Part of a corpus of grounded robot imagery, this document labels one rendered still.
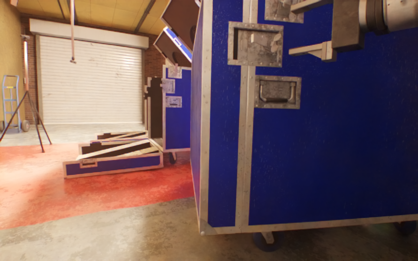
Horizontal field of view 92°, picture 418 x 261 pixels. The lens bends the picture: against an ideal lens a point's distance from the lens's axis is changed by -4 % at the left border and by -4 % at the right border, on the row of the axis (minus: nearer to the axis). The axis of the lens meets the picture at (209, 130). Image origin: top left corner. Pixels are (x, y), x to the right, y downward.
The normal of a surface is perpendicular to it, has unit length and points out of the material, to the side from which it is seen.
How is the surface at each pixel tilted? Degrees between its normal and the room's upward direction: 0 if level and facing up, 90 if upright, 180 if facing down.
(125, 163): 90
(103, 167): 90
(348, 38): 90
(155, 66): 90
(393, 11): 125
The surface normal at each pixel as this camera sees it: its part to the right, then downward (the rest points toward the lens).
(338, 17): -0.76, 0.05
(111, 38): 0.48, 0.10
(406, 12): -0.59, 0.68
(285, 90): 0.12, 0.11
